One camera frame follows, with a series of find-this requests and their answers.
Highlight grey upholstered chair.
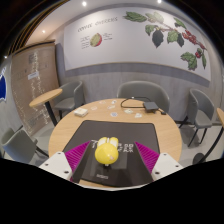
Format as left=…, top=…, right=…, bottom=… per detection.
left=53, top=80, right=85, bottom=119
left=179, top=88, right=216, bottom=148
left=116, top=80, right=171, bottom=114
left=0, top=128, right=49, bottom=164

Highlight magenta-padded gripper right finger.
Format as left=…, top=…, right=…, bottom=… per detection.
left=132, top=141, right=185, bottom=185

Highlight black cable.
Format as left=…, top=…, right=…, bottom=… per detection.
left=119, top=95, right=167, bottom=116

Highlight black mouse pad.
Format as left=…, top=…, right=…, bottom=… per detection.
left=62, top=119, right=160, bottom=188

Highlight blue wall sign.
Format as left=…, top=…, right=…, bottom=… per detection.
left=0, top=73, right=8, bottom=102

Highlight small round wooden pedestal table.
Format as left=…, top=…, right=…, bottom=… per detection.
left=28, top=87, right=64, bottom=128

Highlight beige wall board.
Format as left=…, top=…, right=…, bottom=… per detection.
left=10, top=42, right=60, bottom=136

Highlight black flat adapter box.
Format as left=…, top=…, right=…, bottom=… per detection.
left=142, top=101, right=160, bottom=113

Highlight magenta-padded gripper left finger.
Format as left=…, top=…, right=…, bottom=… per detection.
left=38, top=140, right=95, bottom=184

